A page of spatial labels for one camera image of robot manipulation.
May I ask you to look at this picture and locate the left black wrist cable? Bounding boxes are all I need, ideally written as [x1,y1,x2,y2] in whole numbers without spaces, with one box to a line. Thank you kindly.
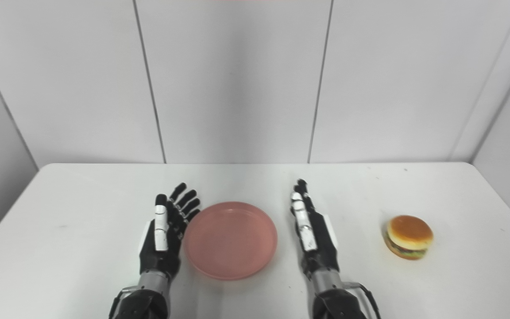
[108,286,138,319]

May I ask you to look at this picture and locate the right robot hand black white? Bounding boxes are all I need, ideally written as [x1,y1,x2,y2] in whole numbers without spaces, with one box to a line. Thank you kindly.
[290,179,340,274]

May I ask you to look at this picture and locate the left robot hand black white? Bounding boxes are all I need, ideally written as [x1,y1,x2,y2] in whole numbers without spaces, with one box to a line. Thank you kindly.
[139,182,201,280]

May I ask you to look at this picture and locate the pink round plate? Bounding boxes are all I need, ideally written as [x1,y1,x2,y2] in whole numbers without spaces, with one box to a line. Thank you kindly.
[183,202,278,280]

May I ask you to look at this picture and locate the toy hamburger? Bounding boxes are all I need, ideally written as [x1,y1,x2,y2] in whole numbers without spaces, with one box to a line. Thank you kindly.
[384,215,434,260]

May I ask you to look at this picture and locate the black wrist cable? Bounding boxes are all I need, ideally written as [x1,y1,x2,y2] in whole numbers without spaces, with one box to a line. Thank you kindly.
[108,286,138,319]
[343,281,382,319]

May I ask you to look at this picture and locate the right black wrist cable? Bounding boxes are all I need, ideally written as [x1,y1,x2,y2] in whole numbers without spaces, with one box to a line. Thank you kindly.
[343,281,382,319]

